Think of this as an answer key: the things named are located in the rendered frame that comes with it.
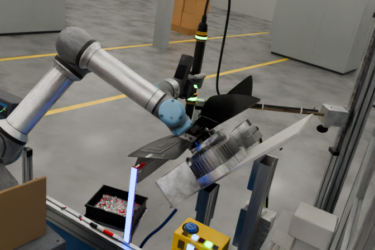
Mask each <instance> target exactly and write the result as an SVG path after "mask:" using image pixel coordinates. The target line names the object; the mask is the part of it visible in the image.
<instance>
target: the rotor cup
mask: <svg viewBox="0 0 375 250"><path fill-rule="evenodd" d="M186 133H187V134H190V135H192V136H194V137H196V138H197V140H196V141H194V142H193V143H192V144H191V145H190V146H189V147H188V150H189V151H190V150H192V149H193V148H195V147H196V146H198V145H200V144H201V143H203V142H204V141H205V140H207V139H208V138H210V137H211V136H212V135H214V134H215V133H216V131H215V130H214V129H212V130H211V131H208V130H207V128H206V127H203V126H201V125H199V124H196V123H194V124H193V125H192V126H191V127H190V128H189V129H188V130H187V131H186Z"/></svg>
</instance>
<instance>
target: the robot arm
mask: <svg viewBox="0 0 375 250"><path fill-rule="evenodd" d="M55 47H56V51H57V55H56V56H55V57H54V65H53V67H52V68H51V69H50V70H49V71H48V72H47V73H46V74H45V76H44V77H43V78H42V79H41V80H40V81H39V82H38V83H37V84H36V86H35V87H34V88H33V89H32V90H31V91H30V92H29V93H28V95H27V96H26V97H25V98H24V99H23V101H22V102H21V103H20V104H19V105H18V106H17V107H16V108H15V110H14V111H13V112H12V113H11V114H10V115H9V116H8V117H7V118H6V119H0V191H3V190H5V189H9V188H12V187H14V186H17V185H19V183H18V181H17V180H16V179H15V177H14V176H13V175H12V174H11V173H10V172H9V171H8V169H7V168H6V167H5V166H6V165H9V164H12V163H14V162H15V161H17V160H18V159H19V158H20V156H21V155H22V153H23V147H24V145H25V144H26V143H27V142H28V134H29V133H30V131H31V130H32V129H33V128H34V126H35V125H37V124H38V122H39V121H40V120H41V119H42V117H43V116H44V115H45V114H46V113H47V112H48V111H49V110H50V108H51V107H52V106H53V105H54V104H55V103H56V102H57V101H58V99H59V98H60V97H61V96H62V95H63V94H64V93H65V92H66V90H67V89H68V88H69V87H70V86H71V84H72V83H73V82H75V81H81V80H82V79H83V77H85V76H86V74H87V73H91V72H93V73H94V74H96V75H97V76H99V77H100V78H102V79H103V80H104V81H106V82H107V83H108V84H110V85H111V86H113V87H114V88H116V89H117V90H119V91H120V92H121V93H123V94H124V95H126V96H127V97H129V98H130V99H132V100H133V101H134V102H136V103H137V104H138V105H140V106H141V107H143V108H144V109H145V110H147V111H148V112H150V113H151V114H152V115H154V116H155V117H156V118H158V119H159V120H161V121H162V122H163V123H164V124H165V125H167V127H168V128H169V130H170V132H172V133H173V134H174V135H175V136H176V137H178V136H180V135H182V134H183V133H184V132H186V131H187V130H188V129H189V128H190V127H191V126H192V125H193V123H192V121H191V120H190V118H189V116H187V115H186V111H185V108H184V106H183V104H182V103H181V102H179V101H178V100H177V99H178V98H181V99H187V100H188V99H190V98H192V97H193V96H194V92H195V86H194V85H197V86H198V89H200V88H201V87H202V84H203V81H204V79H205V78H206V73H204V72H202V73H200V74H195V75H191V67H192V64H193V62H194V58H193V57H192V56H190V55H185V54H182V55H181V58H180V61H179V64H178V66H177V69H176V72H175V75H174V77H173V78H168V79H165V80H162V81H160V82H158V83H155V84H151V83H150V82H149V81H147V80H146V79H144V78H143V77H141V76H140V75H138V74H137V73H136V72H134V71H133V70H132V69H130V68H129V67H127V66H126V65H125V64H123V63H121V62H120V61H119V60H117V59H116V58H114V57H113V56H112V55H110V54H109V53H107V52H106V51H104V50H103V49H101V48H100V43H99V42H98V41H96V40H95V39H93V38H92V37H91V36H89V34H88V33H87V32H86V31H84V30H83V29H81V28H78V27H68V28H66V29H64V30H62V31H61V32H60V33H59V34H58V36H57V38H56V42H55Z"/></svg>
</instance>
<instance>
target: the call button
mask: <svg viewBox="0 0 375 250"><path fill-rule="evenodd" d="M185 230H186V231H187V232H190V233H193V232H196V230H197V225H196V224H194V223H191V222H188V223H186V224H185Z"/></svg>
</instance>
